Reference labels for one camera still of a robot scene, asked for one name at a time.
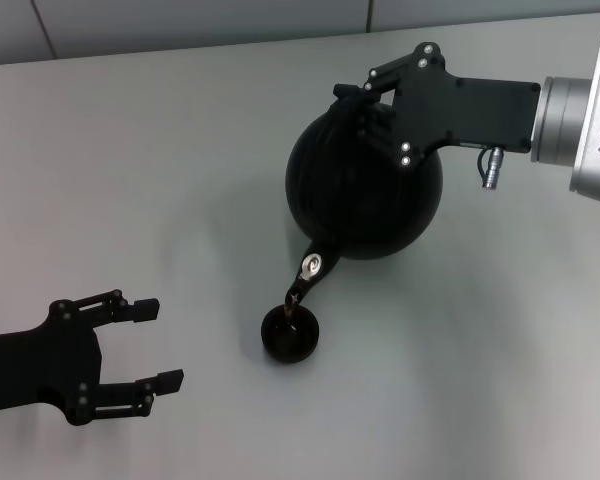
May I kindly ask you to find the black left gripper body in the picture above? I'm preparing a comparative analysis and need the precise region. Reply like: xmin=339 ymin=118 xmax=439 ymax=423
xmin=0 ymin=299 xmax=105 ymax=427

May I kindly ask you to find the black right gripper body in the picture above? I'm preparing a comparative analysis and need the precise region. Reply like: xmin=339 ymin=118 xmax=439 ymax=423
xmin=390 ymin=42 xmax=542 ymax=172

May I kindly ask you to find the black round teapot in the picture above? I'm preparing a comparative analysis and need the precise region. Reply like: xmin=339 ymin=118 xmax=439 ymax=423
xmin=282 ymin=94 xmax=445 ymax=321

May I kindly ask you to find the small black teacup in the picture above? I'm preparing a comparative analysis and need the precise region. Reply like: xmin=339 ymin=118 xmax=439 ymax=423
xmin=259 ymin=305 xmax=321 ymax=365

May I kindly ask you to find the right arm plug with cable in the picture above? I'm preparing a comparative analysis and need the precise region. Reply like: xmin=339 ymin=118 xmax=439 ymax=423
xmin=476 ymin=144 xmax=505 ymax=190

